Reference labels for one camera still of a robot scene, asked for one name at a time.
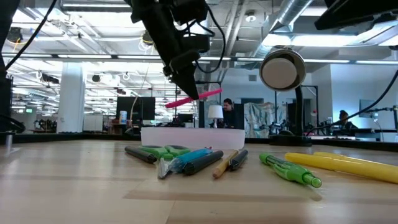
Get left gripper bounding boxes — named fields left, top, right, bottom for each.
left=130, top=0, right=201, bottom=101

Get pink highlighter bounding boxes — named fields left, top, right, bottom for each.
left=165, top=88, right=223, bottom=110

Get clear pink-lidded supply box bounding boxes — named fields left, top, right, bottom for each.
left=140, top=126, right=246, bottom=151

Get green scissors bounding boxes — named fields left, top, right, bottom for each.
left=138, top=144, right=192, bottom=180

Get blue pen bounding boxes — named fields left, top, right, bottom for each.
left=167, top=147, right=215, bottom=174

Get black pen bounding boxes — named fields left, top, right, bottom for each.
left=124, top=146, right=158, bottom=165
left=182, top=150, right=224, bottom=176
left=229, top=149, right=249, bottom=171

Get yellow wooden pencil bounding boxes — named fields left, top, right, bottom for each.
left=212, top=149, right=240, bottom=179

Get green clear pen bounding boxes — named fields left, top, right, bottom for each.
left=259, top=152, right=323, bottom=189

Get yellow highlighter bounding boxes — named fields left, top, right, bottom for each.
left=284, top=152, right=398, bottom=184
left=313, top=151, right=392, bottom=166

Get white table lamp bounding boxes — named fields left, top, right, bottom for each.
left=207, top=105, right=224, bottom=129

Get person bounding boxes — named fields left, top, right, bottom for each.
left=337, top=110, right=359, bottom=130
left=221, top=98, right=238, bottom=129

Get black computer monitor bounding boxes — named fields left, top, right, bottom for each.
left=116, top=96, right=156, bottom=123

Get marbled patterned sheet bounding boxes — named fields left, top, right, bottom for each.
left=244, top=102, right=289, bottom=138

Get black desk lamp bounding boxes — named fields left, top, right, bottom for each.
left=259, top=47, right=313, bottom=147

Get white column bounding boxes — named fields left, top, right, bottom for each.
left=57, top=62, right=87, bottom=134

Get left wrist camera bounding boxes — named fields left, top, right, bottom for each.
left=182, top=33, right=211, bottom=54

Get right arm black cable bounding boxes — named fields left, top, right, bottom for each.
left=306, top=70, right=398, bottom=135

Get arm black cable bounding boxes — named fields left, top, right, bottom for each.
left=4, top=0, right=58, bottom=71
left=306, top=70, right=398, bottom=135

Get black aluminium table frame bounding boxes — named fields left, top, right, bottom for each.
left=0, top=132, right=398, bottom=153

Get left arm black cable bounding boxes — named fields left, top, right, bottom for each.
left=4, top=0, right=58, bottom=71

